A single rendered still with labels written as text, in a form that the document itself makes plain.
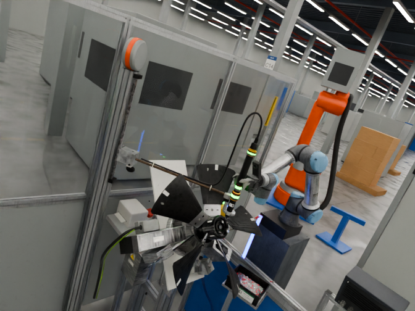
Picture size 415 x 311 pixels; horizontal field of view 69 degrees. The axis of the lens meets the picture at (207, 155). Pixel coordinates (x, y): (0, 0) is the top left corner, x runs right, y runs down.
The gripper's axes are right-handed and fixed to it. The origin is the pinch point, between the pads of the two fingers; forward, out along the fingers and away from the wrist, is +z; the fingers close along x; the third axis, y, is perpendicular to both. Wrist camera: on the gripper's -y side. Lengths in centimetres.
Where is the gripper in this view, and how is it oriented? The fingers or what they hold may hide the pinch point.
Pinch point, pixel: (238, 178)
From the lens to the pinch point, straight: 155.8
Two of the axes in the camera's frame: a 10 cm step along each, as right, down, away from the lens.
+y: -3.2, 9.1, 2.8
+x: -6.4, -4.2, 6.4
